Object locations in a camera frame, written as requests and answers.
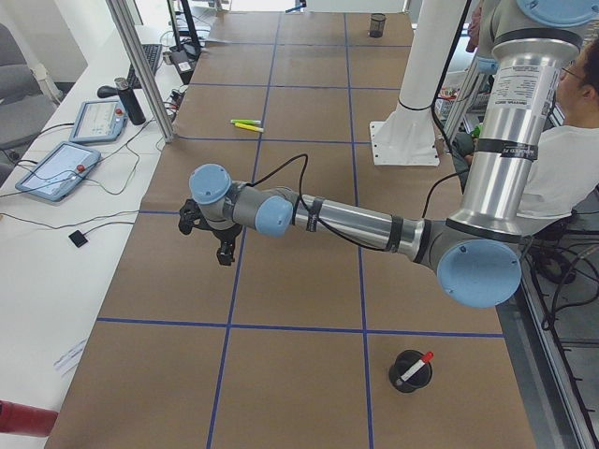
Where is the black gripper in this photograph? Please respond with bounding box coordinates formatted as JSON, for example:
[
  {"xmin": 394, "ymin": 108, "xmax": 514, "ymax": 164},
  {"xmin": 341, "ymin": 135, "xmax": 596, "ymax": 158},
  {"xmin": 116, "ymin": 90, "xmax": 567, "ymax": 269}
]
[{"xmin": 178, "ymin": 198, "xmax": 242, "ymax": 267}]

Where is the yellow marker pen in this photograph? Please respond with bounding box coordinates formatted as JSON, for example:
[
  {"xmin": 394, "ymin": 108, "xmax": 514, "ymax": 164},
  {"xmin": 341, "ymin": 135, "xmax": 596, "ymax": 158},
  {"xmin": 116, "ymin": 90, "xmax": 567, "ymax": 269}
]
[{"xmin": 233, "ymin": 123, "xmax": 264, "ymax": 133}]

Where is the black mesh cup left side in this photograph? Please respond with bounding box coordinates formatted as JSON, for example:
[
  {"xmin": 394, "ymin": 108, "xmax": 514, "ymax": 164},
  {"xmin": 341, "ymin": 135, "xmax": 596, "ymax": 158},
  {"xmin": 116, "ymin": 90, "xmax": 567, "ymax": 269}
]
[{"xmin": 388, "ymin": 349, "xmax": 433, "ymax": 393}]

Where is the black water bottle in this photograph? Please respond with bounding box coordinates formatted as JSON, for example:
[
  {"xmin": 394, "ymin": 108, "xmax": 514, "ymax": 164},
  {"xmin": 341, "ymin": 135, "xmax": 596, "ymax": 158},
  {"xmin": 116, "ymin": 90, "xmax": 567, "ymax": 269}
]
[{"xmin": 114, "ymin": 77, "xmax": 146, "ymax": 125}]

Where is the near teach pendant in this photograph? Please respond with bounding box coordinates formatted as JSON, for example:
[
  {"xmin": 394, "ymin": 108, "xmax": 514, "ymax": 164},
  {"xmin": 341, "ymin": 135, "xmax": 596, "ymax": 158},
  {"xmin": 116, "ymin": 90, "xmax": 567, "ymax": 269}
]
[{"xmin": 15, "ymin": 141, "xmax": 101, "ymax": 202}]

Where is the green marker pen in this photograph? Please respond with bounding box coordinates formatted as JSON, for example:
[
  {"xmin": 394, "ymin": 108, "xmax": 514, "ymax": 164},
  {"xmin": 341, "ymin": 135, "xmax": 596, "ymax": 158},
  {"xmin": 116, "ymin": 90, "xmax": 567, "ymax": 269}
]
[{"xmin": 230, "ymin": 119, "xmax": 262, "ymax": 127}]

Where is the black mesh cup right side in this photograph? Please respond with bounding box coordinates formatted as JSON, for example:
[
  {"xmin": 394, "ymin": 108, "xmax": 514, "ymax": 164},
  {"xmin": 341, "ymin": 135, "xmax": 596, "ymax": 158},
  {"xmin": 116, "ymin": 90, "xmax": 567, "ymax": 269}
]
[{"xmin": 369, "ymin": 13, "xmax": 387, "ymax": 38}]

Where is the teach pendant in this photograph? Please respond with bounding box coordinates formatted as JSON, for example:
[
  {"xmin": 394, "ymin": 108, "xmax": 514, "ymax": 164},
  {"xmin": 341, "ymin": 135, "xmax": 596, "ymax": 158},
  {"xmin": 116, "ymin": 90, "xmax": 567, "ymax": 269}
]
[
  {"xmin": 69, "ymin": 99, "xmax": 127, "ymax": 144},
  {"xmin": 15, "ymin": 141, "xmax": 101, "ymax": 202}
]

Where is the black mesh cup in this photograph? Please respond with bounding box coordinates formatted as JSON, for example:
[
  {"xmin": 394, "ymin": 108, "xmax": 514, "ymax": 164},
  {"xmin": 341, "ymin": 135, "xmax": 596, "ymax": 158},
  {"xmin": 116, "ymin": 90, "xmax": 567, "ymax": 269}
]
[
  {"xmin": 369, "ymin": 13, "xmax": 387, "ymax": 38},
  {"xmin": 388, "ymin": 349, "xmax": 433, "ymax": 393}
]

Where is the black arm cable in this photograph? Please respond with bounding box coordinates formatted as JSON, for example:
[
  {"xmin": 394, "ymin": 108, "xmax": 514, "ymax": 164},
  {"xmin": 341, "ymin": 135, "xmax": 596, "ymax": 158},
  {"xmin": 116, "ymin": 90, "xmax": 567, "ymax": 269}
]
[{"xmin": 252, "ymin": 152, "xmax": 392, "ymax": 253}]

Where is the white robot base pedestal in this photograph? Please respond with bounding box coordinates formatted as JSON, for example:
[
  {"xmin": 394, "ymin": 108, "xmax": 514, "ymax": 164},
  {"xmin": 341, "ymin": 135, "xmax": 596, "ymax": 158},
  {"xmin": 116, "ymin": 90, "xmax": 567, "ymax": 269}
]
[{"xmin": 370, "ymin": 0, "xmax": 470, "ymax": 167}]

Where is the red fire extinguisher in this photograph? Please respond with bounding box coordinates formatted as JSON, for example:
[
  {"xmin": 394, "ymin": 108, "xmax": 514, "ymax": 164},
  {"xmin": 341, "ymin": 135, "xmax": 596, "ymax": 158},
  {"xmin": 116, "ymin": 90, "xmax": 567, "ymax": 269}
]
[{"xmin": 0, "ymin": 400, "xmax": 58, "ymax": 437}]

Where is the aluminium frame post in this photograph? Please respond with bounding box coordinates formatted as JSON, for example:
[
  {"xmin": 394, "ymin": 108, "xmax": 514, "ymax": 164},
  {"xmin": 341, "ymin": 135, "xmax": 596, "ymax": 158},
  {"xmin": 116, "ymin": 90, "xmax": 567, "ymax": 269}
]
[{"xmin": 106, "ymin": 0, "xmax": 174, "ymax": 143}]

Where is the red marker pen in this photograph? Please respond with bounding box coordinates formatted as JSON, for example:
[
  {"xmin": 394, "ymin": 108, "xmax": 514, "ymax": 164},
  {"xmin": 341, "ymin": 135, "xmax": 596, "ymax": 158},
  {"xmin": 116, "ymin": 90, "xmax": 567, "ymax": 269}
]
[{"xmin": 395, "ymin": 352, "xmax": 433, "ymax": 387}]

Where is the seated person white shirt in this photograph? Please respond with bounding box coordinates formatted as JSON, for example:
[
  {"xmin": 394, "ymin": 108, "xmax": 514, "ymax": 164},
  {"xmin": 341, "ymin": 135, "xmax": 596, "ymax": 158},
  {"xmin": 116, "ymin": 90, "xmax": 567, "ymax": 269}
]
[{"xmin": 514, "ymin": 39, "xmax": 598, "ymax": 236}]

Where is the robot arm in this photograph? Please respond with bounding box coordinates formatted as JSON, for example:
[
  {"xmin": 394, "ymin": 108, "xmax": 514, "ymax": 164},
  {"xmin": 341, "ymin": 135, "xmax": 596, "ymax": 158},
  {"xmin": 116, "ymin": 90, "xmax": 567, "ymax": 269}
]
[{"xmin": 177, "ymin": 1, "xmax": 598, "ymax": 308}]

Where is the far teach pendant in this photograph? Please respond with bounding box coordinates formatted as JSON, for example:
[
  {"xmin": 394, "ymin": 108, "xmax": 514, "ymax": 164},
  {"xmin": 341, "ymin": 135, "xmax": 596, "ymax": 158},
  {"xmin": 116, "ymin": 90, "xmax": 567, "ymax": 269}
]
[{"xmin": 69, "ymin": 99, "xmax": 127, "ymax": 144}]

